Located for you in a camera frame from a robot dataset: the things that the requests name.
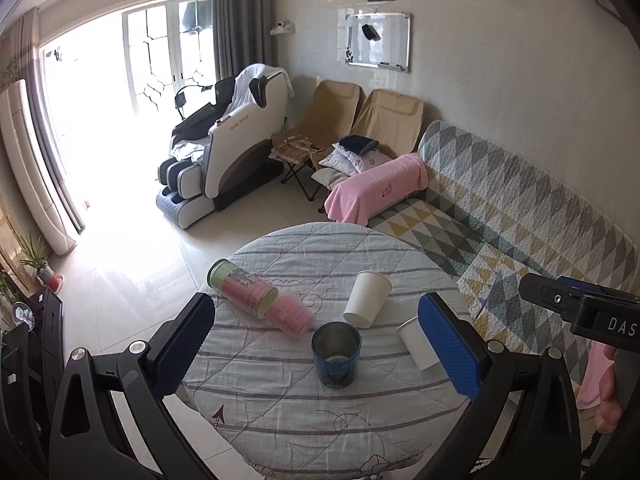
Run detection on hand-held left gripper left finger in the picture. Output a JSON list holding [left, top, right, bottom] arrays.
[[49, 291, 217, 480]]

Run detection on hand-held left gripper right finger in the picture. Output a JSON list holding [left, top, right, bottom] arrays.
[[418, 292, 584, 480]]

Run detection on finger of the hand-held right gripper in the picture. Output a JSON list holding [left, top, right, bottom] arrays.
[[518, 272, 640, 332]]

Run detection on white paper cup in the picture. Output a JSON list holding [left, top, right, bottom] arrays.
[[396, 316, 444, 372], [343, 270, 393, 329]]

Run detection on plastic-wrapped cup stack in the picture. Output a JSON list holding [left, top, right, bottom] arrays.
[[206, 258, 280, 319]]

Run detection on blue metal cup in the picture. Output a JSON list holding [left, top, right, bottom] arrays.
[[311, 322, 362, 389]]

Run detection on person's right hand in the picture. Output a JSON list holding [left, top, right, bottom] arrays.
[[595, 346, 624, 434]]

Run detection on pink cloth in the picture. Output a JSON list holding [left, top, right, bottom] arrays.
[[575, 342, 609, 409]]

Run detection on triangle-patterned sofa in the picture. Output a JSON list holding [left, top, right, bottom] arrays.
[[367, 120, 640, 411]]

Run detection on round table with striped cloth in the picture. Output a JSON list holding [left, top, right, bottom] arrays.
[[180, 221, 482, 480]]

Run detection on pink stacked cups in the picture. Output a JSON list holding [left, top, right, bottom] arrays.
[[266, 294, 317, 337]]

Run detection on dark tv cabinet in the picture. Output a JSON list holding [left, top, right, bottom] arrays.
[[0, 284, 67, 480]]

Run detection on potted plant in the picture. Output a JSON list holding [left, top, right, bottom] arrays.
[[16, 231, 64, 295]]

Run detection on pink blanket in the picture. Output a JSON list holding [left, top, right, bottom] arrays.
[[324, 154, 429, 225]]

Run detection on white massage chair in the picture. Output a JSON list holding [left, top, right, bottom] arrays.
[[156, 64, 296, 230]]

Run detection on white floral pillow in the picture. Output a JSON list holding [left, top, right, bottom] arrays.
[[318, 147, 394, 177]]

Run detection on dark navy cushion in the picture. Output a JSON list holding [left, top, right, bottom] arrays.
[[339, 135, 379, 155]]

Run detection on beige folding chair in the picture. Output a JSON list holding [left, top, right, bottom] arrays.
[[271, 80, 364, 187], [311, 89, 426, 202]]

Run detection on stack of papers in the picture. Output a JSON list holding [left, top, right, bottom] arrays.
[[271, 133, 324, 162]]

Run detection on grey striped curtain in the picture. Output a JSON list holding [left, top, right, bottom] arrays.
[[211, 0, 274, 82], [21, 9, 85, 235]]

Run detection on white cloth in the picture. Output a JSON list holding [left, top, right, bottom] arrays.
[[233, 64, 294, 110]]

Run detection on glass balcony door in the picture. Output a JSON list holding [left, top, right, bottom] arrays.
[[121, 0, 217, 113]]

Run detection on wall whiteboard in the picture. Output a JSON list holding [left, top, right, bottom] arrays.
[[337, 5, 412, 74]]

